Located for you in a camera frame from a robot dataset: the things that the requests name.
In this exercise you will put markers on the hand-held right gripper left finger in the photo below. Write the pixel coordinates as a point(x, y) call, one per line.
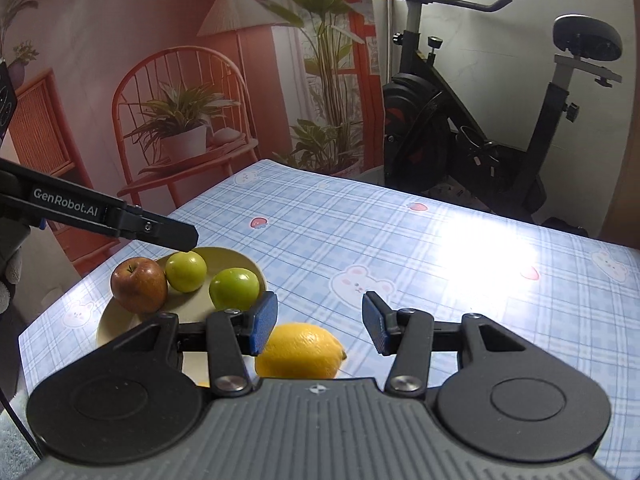
point(265, 322)

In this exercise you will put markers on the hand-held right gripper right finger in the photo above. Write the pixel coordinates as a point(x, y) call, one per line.
point(375, 322)

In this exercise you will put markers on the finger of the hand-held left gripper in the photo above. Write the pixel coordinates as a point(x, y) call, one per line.
point(160, 230)

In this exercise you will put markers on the yellow lemon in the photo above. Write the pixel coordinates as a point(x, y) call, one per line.
point(300, 352)

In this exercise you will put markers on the green apple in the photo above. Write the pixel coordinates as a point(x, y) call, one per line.
point(234, 287)
point(186, 272)

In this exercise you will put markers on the red apple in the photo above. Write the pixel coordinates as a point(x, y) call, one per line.
point(139, 285)

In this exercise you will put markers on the cream plate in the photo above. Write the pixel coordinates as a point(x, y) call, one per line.
point(190, 305)

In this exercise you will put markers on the person's left hand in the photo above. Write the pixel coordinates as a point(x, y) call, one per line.
point(12, 265)

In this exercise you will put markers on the blue plaid tablecloth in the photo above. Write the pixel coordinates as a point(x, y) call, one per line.
point(450, 260)

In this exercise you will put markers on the black exercise bike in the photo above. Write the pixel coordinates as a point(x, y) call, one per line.
point(425, 125)

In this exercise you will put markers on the light fluffy towel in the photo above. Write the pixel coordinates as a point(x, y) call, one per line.
point(12, 440)

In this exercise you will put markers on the wooden panel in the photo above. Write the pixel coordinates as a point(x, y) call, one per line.
point(625, 220)

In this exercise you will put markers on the printed wall backdrop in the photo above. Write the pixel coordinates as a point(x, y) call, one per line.
point(125, 35)

